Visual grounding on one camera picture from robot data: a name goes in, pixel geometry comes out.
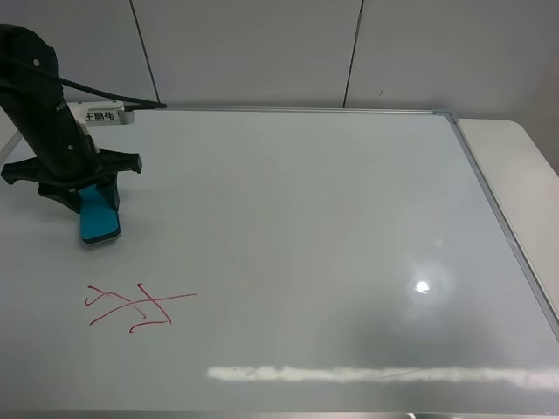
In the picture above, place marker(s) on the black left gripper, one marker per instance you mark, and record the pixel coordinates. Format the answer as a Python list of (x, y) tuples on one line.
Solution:
[(65, 157)]

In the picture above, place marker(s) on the teal whiteboard eraser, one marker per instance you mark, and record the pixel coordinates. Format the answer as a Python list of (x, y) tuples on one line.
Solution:
[(99, 222)]

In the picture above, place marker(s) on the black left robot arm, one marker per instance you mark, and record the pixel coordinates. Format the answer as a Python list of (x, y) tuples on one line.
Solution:
[(29, 72)]

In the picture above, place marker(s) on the red marker scribble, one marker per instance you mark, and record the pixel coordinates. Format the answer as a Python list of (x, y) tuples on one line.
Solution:
[(149, 310)]

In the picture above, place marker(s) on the white labelled wrist camera box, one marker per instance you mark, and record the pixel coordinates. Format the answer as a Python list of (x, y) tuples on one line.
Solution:
[(100, 114)]

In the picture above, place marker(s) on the white whiteboard with aluminium frame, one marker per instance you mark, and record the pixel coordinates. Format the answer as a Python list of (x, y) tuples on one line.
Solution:
[(342, 260)]

